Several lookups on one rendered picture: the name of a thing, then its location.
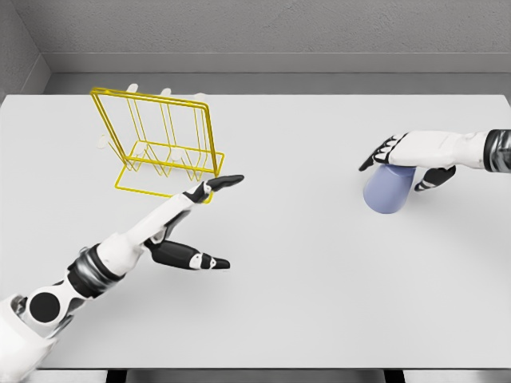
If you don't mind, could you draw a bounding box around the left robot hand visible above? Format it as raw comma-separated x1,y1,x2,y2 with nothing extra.
125,174,245,271

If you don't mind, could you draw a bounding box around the yellow wire cup holder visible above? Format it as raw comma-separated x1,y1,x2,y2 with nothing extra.
89,82,225,205

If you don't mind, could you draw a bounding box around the lavender blue cup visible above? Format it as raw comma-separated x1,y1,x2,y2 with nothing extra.
362,164,418,215

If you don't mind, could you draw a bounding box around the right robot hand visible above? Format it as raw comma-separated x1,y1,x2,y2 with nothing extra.
358,131,457,192

